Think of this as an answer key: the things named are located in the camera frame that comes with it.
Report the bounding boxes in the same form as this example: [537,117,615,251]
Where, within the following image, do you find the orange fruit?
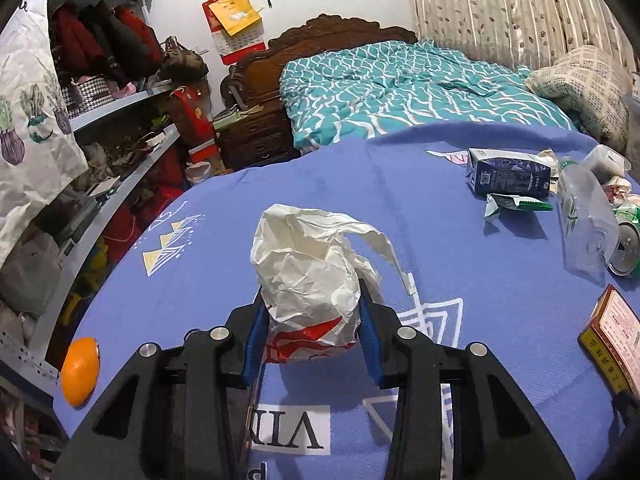
[61,337,100,408]

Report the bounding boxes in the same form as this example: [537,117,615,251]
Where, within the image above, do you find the white plastic bag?
[250,204,416,364]

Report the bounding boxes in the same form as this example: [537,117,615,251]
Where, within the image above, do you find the beige patterned pillow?
[525,46,632,154]

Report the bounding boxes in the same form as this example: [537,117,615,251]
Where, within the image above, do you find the blue printed tablecloth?
[53,122,639,479]

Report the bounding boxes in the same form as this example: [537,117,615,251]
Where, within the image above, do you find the brown handbag on shelf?
[158,36,208,84]

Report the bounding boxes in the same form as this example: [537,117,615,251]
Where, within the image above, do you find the dark blue milk carton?
[465,148,551,198]

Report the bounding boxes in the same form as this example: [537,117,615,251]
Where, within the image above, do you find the red yellow wall calendar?
[202,0,267,66]

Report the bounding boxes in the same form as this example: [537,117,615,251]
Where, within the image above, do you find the crushed green drink can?
[608,202,640,276]

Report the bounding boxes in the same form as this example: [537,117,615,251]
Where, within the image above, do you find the white printed fabric cover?
[1,0,88,260]

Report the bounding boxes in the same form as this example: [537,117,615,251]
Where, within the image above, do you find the grey metal storage shelf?
[1,0,177,394]

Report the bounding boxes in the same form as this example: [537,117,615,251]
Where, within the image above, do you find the green white snack wrapper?
[484,193,553,222]

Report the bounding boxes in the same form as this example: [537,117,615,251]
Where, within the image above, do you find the carved wooden headboard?
[219,14,418,108]

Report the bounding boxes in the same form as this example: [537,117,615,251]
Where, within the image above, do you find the teal patterned bed quilt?
[279,40,576,152]

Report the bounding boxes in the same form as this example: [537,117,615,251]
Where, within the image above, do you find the floral striped curtain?
[412,0,639,73]

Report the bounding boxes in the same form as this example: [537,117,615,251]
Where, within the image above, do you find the dark wooden nightstand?
[215,100,300,171]

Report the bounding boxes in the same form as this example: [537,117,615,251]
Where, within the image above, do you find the clear plastic bottle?
[556,157,620,283]

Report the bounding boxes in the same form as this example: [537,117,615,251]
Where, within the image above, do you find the crumpled white paper ball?
[602,176,632,207]

